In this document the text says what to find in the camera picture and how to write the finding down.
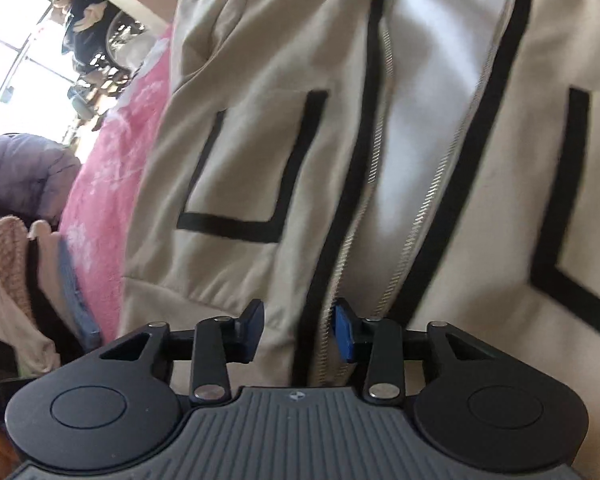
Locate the pink patterned cloth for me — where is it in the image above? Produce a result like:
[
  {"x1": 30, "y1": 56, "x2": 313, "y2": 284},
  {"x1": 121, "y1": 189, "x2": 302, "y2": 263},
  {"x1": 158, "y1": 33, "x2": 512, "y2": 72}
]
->
[{"x1": 0, "y1": 217, "x2": 36, "y2": 321}]

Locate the window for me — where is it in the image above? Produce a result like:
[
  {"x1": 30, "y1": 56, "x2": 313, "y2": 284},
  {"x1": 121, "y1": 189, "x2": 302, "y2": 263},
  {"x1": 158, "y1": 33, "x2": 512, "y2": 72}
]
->
[{"x1": 0, "y1": 0, "x2": 81, "y2": 136}]

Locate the red floral blanket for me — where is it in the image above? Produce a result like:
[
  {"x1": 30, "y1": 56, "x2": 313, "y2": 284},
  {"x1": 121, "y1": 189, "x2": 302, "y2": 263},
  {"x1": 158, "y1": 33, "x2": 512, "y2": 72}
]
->
[{"x1": 60, "y1": 0, "x2": 600, "y2": 343}]

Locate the pile of clothes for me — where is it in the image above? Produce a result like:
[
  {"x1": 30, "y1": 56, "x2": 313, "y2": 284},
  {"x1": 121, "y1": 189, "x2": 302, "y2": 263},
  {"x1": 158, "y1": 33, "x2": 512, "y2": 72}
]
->
[{"x1": 55, "y1": 0, "x2": 111, "y2": 61}]

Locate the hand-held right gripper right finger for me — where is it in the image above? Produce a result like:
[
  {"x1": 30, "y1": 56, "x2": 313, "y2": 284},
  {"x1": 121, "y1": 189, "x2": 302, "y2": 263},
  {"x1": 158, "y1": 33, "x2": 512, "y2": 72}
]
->
[{"x1": 332, "y1": 297, "x2": 498, "y2": 405}]

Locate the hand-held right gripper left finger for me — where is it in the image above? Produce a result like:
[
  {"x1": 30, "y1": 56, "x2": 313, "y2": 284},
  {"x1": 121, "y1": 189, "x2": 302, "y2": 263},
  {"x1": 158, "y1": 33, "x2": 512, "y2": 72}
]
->
[{"x1": 99, "y1": 299, "x2": 266, "y2": 405}]

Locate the wheelchair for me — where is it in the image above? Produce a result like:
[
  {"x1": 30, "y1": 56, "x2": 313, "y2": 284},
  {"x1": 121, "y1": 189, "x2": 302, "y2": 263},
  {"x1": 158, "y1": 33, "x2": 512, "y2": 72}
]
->
[{"x1": 65, "y1": 7, "x2": 146, "y2": 111}]

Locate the blue denim cloth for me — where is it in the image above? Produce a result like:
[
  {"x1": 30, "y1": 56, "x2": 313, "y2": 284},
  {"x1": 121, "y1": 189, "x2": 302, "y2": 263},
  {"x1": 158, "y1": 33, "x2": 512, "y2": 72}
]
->
[{"x1": 55, "y1": 240, "x2": 103, "y2": 353}]

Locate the white cloth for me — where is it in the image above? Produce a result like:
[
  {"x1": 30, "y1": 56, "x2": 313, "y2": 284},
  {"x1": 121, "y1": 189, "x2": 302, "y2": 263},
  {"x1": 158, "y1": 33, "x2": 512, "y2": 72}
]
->
[{"x1": 0, "y1": 225, "x2": 61, "y2": 376}]

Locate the beige zip jacket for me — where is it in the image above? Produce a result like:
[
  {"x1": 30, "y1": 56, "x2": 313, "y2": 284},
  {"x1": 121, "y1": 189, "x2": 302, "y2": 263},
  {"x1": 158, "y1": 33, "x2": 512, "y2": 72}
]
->
[{"x1": 117, "y1": 0, "x2": 600, "y2": 480}]

